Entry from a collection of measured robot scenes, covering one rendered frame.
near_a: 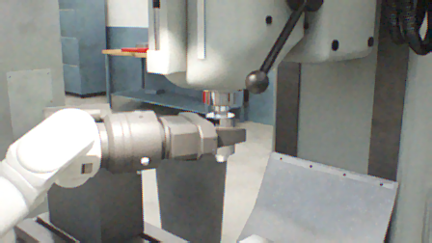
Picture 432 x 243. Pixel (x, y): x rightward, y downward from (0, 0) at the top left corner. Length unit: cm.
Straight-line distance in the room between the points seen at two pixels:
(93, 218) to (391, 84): 67
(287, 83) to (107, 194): 48
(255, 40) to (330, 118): 47
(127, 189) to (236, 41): 52
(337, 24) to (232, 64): 21
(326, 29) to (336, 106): 33
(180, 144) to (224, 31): 18
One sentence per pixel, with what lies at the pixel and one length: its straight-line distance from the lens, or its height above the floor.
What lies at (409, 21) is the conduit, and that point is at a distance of 76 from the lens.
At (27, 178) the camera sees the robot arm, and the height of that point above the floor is 122.
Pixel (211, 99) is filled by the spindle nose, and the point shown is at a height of 129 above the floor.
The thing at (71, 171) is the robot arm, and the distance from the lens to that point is 66.
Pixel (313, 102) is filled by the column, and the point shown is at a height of 122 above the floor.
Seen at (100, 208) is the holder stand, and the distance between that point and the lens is 99.
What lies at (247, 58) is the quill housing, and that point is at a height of 136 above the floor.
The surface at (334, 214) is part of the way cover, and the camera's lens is 103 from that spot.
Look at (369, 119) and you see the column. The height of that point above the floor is 120.
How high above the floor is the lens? 142
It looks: 14 degrees down
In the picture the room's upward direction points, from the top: straight up
